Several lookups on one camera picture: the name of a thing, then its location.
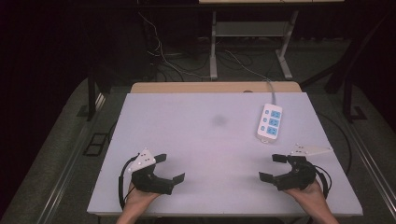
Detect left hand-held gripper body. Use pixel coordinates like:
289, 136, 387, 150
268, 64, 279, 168
126, 147, 176, 196

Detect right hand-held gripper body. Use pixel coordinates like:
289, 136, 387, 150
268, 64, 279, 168
275, 144, 333, 191

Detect person's left hand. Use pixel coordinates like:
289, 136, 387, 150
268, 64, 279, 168
123, 182, 161, 215

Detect person's right hand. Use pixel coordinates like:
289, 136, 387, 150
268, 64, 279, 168
284, 179, 332, 217

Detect white power strip blue sockets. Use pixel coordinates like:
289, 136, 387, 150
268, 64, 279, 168
255, 103, 284, 145

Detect black metal stand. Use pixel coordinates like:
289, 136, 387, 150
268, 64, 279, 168
341, 69, 369, 123
77, 66, 98, 122

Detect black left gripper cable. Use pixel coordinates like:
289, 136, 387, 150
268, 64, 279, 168
118, 154, 140, 210

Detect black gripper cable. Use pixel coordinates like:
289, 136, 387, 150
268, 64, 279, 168
118, 154, 140, 210
313, 164, 332, 200

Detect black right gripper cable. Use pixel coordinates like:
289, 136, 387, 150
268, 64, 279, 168
313, 164, 332, 200

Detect black floor frame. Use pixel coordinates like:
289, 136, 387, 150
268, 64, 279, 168
82, 132, 110, 158

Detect black floor cable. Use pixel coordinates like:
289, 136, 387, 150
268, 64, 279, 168
317, 111, 353, 175

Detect grey power strip cable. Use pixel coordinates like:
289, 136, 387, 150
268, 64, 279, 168
223, 49, 277, 105

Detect metal floor rail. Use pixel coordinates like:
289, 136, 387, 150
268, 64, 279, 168
347, 122, 396, 214
36, 92, 107, 224

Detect white floor cable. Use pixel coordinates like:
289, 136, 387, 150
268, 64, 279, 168
137, 11, 213, 80

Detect white metal-frame desk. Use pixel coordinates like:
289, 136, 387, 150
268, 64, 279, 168
198, 0, 346, 81

